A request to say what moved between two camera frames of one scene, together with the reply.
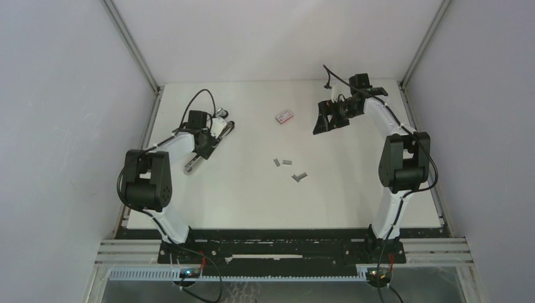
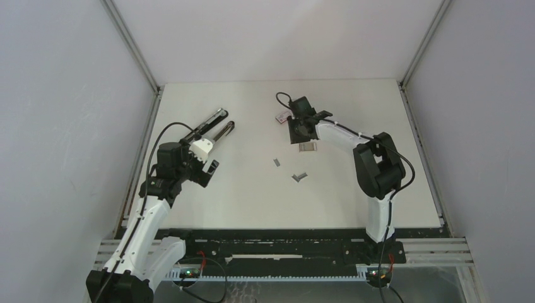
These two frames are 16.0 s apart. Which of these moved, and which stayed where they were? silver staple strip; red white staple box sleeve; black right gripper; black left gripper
Moved: black left gripper; black right gripper
Stayed: silver staple strip; red white staple box sleeve
